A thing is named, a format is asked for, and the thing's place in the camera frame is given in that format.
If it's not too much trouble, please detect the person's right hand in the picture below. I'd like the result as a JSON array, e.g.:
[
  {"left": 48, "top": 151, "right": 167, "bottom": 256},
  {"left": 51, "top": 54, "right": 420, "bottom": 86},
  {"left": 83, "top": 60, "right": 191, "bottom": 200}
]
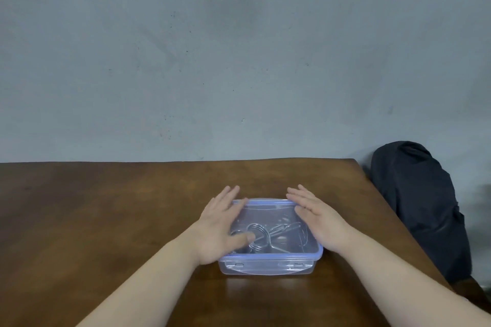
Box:
[{"left": 286, "top": 184, "right": 356, "bottom": 256}]

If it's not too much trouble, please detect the person's left hand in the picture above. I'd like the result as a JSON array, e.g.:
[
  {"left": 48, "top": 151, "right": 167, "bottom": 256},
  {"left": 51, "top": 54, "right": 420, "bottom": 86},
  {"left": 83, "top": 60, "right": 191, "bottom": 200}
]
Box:
[{"left": 190, "top": 185, "right": 257, "bottom": 267}]

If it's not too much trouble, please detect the person's right forearm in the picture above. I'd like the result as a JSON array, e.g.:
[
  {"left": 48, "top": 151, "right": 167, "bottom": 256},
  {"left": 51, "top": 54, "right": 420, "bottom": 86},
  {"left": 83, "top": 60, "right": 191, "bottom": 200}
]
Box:
[{"left": 333, "top": 225, "right": 491, "bottom": 327}]

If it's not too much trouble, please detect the person's left forearm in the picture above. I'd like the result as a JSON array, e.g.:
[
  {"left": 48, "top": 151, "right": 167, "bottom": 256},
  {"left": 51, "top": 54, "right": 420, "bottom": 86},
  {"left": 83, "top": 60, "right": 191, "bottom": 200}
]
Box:
[{"left": 76, "top": 223, "right": 202, "bottom": 327}]

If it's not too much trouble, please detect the clear lid with blue rim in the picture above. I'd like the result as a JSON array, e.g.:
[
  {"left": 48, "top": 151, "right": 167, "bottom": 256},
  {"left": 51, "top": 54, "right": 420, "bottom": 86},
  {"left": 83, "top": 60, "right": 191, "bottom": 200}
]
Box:
[{"left": 218, "top": 198, "right": 324, "bottom": 267}]

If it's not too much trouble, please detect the clear plastic container box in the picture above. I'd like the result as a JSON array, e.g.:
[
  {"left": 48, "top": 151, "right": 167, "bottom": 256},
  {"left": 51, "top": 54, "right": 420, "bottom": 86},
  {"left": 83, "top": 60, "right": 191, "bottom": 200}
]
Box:
[{"left": 219, "top": 252, "right": 319, "bottom": 277}]

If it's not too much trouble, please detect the metal spiral ring puzzle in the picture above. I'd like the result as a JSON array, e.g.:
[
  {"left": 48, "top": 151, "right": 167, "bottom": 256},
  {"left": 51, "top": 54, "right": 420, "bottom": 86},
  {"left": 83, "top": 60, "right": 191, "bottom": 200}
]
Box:
[{"left": 229, "top": 223, "right": 273, "bottom": 254}]

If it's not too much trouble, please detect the metal wire triangle puzzle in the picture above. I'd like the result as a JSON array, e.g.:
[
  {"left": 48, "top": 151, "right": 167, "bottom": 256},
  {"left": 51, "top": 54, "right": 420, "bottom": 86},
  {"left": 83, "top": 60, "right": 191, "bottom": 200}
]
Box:
[{"left": 268, "top": 222, "right": 308, "bottom": 254}]

